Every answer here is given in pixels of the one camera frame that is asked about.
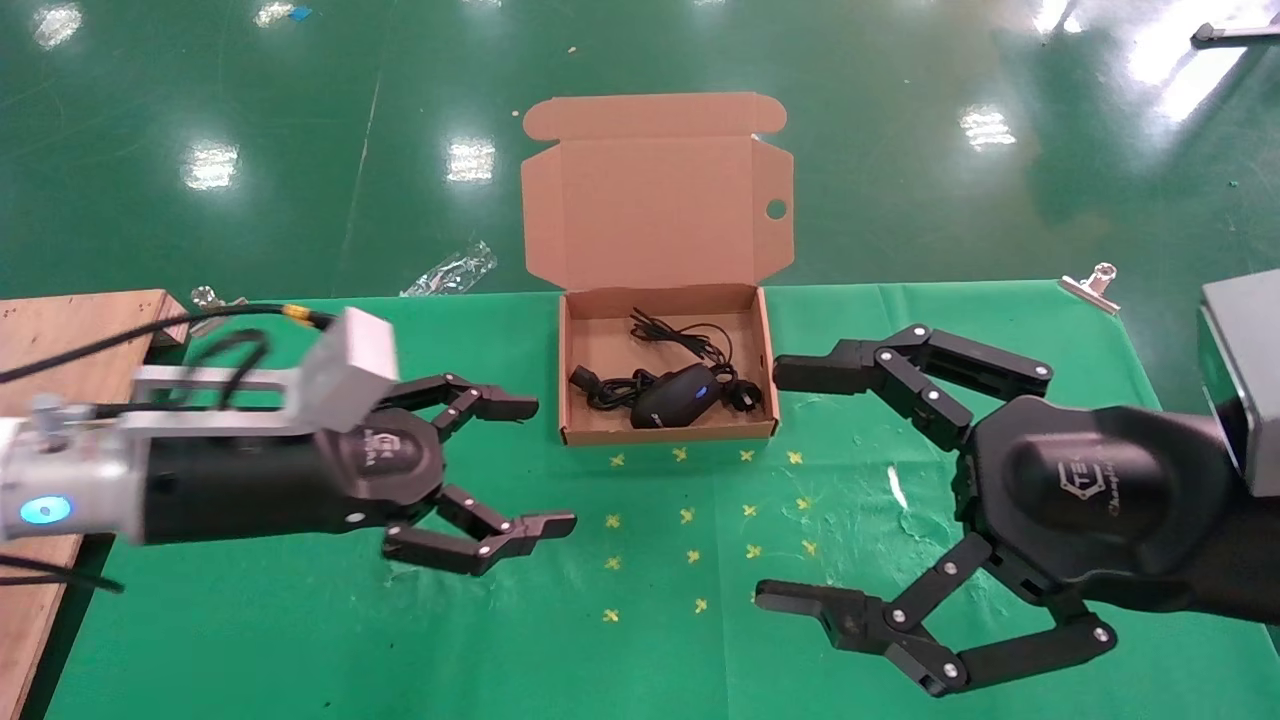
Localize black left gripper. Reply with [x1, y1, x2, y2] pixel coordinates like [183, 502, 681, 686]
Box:
[140, 373, 578, 578]

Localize black data cable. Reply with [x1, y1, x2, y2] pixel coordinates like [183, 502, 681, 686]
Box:
[569, 364, 767, 413]

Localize black hanging arm cable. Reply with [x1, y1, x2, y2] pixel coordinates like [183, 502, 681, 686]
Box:
[0, 553, 127, 594]

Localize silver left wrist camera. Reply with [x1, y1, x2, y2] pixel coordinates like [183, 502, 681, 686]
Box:
[289, 307, 400, 437]

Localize black computer mouse with cable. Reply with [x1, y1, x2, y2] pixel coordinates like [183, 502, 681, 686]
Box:
[628, 307, 738, 430]

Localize open brown cardboard box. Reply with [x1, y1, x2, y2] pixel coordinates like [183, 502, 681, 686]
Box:
[520, 92, 798, 447]

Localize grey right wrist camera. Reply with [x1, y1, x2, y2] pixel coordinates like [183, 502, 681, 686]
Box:
[1198, 268, 1280, 499]

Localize green table cloth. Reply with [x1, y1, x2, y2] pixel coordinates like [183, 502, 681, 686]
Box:
[45, 280, 1280, 720]

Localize silver binder clip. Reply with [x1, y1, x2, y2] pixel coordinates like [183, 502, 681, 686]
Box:
[190, 285, 248, 333]
[1058, 262, 1122, 316]

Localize silver camera mount bracket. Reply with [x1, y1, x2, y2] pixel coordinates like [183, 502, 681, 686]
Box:
[28, 364, 303, 441]

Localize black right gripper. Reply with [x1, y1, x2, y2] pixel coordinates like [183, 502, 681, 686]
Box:
[753, 323, 1280, 699]

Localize wooden board table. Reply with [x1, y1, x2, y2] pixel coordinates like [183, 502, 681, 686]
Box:
[0, 288, 193, 720]

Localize clear plastic wrapper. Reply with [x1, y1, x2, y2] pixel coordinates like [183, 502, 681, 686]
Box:
[400, 238, 499, 297]

